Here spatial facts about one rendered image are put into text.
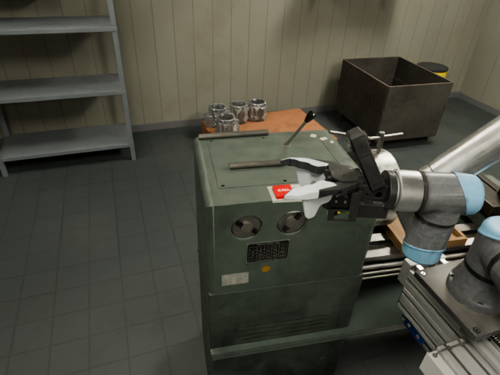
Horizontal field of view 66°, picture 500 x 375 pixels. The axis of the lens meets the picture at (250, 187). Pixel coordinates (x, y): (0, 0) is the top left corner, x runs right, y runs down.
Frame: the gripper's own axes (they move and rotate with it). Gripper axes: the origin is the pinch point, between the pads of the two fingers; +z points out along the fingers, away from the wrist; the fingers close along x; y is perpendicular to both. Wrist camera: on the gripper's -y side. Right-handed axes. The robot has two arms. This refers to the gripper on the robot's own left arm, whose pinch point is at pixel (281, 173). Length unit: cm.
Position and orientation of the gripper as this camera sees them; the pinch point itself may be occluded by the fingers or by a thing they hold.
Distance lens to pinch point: 68.7
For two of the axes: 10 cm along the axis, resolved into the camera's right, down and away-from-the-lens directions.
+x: 0.3, -4.4, 9.0
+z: -10.0, -0.5, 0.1
